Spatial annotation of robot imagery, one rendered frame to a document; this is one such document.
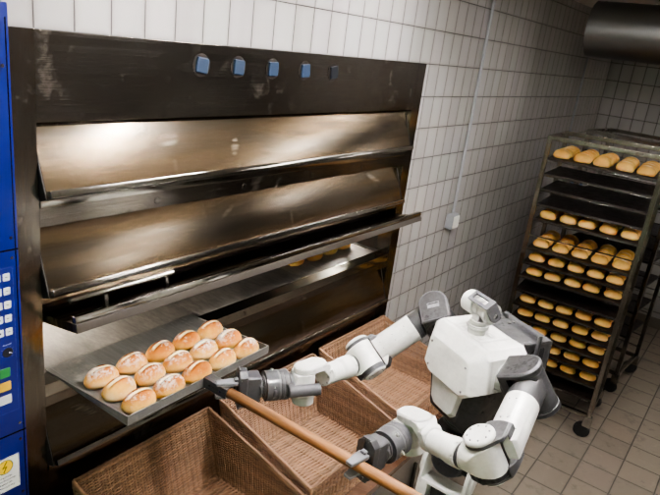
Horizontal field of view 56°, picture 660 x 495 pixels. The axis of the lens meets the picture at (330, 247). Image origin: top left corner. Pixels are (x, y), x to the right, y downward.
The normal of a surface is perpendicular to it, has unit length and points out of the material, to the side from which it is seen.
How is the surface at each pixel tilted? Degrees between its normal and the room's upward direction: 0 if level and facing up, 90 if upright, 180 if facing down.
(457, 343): 46
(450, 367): 90
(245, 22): 90
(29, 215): 90
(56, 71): 90
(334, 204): 70
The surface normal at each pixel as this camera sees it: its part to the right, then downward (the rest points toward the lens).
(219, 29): 0.79, 0.29
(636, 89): -0.59, 0.19
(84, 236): 0.79, -0.05
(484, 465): -0.18, 0.37
